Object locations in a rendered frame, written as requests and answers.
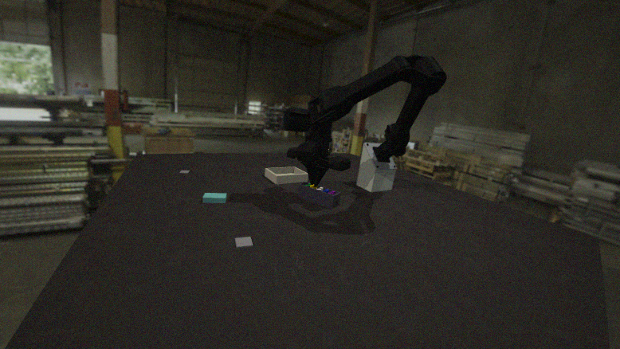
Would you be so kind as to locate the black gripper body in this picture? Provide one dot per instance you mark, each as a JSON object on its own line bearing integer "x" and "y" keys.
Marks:
{"x": 337, "y": 163}

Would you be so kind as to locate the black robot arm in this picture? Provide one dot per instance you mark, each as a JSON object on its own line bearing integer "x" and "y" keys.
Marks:
{"x": 423, "y": 73}

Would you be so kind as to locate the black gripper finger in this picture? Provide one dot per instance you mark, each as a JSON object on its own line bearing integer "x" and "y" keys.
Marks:
{"x": 311, "y": 170}
{"x": 320, "y": 171}

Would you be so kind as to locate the teal rectangular block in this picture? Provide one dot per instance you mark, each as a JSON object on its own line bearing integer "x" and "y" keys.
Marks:
{"x": 214, "y": 198}

